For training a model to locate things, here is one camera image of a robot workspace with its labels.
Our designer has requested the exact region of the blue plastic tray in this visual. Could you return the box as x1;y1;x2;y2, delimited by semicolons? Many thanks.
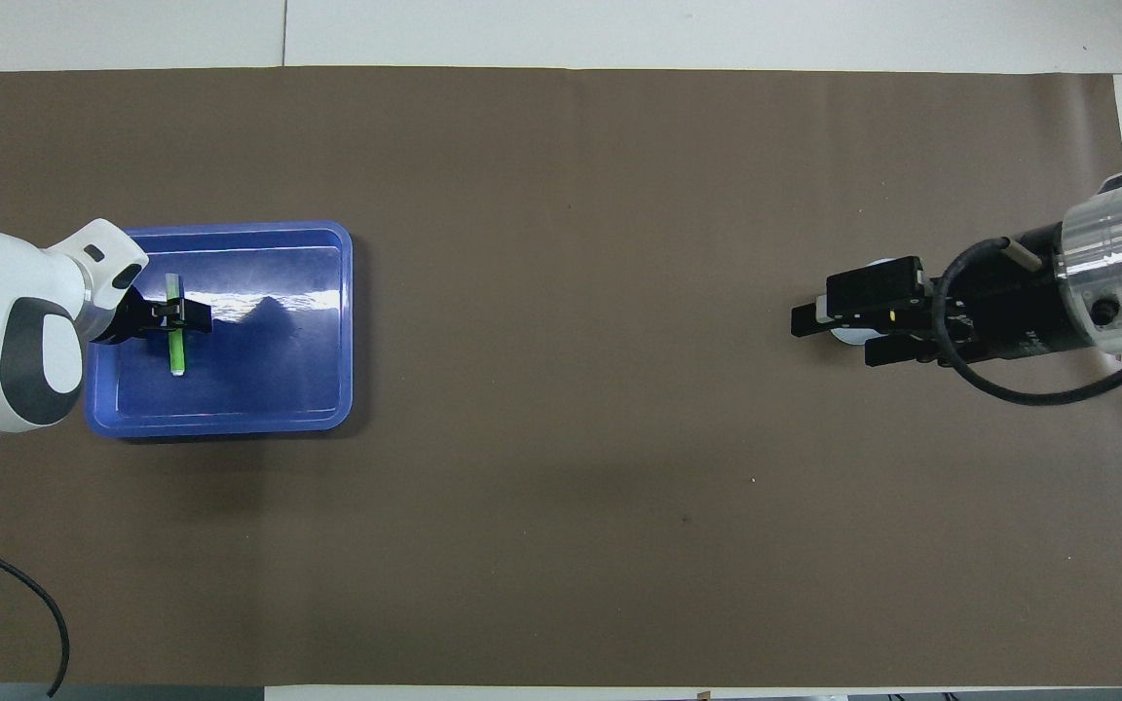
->
84;221;355;441

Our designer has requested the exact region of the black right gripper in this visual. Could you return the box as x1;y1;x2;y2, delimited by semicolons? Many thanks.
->
792;224;1098;368

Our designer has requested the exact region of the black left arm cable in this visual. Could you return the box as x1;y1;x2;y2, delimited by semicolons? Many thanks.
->
0;531;70;697

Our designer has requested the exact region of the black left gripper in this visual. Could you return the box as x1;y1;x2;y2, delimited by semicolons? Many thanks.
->
98;292;214;344

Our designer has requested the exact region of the translucent plastic cup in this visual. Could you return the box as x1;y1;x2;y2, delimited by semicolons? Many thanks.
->
817;258;903;348

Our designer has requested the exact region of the brown table mat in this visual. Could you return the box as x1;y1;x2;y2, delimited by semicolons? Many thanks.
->
0;66;1122;687

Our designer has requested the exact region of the green pen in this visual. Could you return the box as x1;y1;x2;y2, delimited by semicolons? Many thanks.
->
165;274;188;378

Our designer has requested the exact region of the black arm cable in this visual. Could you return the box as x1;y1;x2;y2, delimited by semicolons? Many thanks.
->
933;237;1122;405
0;531;70;697

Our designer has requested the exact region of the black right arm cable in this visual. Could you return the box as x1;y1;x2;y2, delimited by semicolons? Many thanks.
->
933;237;1122;405

